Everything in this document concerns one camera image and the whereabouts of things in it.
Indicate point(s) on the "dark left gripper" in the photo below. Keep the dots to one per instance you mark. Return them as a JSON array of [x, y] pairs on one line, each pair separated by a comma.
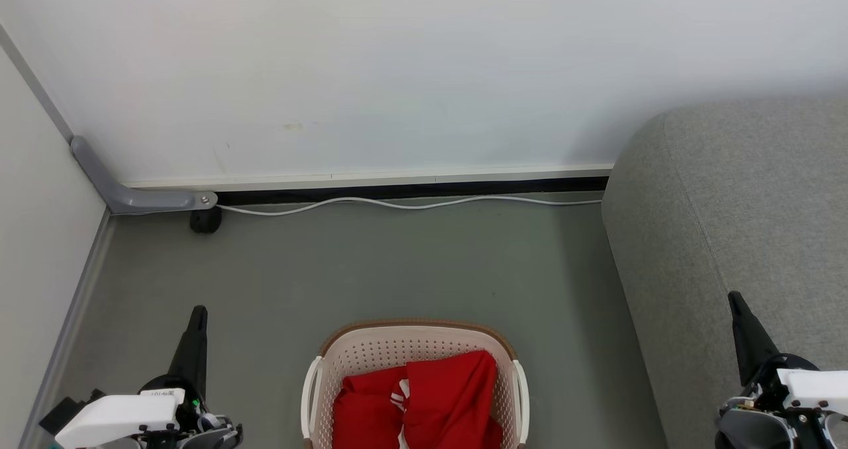
[[192, 406]]

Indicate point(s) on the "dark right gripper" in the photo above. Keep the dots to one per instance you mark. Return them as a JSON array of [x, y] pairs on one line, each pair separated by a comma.
[[765, 386]]

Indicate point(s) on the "red and white garment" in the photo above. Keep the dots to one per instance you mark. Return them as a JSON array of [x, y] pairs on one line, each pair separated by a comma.
[[450, 402]]

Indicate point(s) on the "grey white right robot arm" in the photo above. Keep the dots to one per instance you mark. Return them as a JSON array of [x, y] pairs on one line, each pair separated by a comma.
[[748, 432]]

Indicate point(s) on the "grey fabric sofa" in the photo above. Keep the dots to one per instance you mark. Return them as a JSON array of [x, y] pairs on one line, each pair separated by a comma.
[[748, 224]]

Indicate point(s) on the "black partition foot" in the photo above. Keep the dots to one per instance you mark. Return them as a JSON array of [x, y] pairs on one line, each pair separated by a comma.
[[205, 220]]

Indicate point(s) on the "beige perforated laundry basket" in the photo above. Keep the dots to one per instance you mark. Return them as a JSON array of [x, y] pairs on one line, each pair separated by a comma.
[[371, 356]]

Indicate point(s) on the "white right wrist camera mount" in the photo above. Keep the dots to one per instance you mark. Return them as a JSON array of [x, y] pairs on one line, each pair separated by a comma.
[[818, 386]]

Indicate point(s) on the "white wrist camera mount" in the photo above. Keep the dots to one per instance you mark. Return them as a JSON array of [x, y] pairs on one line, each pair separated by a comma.
[[818, 386], [119, 417]]

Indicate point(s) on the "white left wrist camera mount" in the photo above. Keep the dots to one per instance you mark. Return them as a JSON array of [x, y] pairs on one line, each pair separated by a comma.
[[119, 417]]

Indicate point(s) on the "grey partition floor rail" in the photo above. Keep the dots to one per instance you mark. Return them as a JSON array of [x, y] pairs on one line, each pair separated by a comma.
[[66, 330]]

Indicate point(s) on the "grey metal partition bracket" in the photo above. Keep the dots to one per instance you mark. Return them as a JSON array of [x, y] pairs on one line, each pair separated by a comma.
[[132, 199]]

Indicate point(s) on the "white wall baseboard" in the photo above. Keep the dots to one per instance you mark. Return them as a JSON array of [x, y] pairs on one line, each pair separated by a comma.
[[371, 179]]

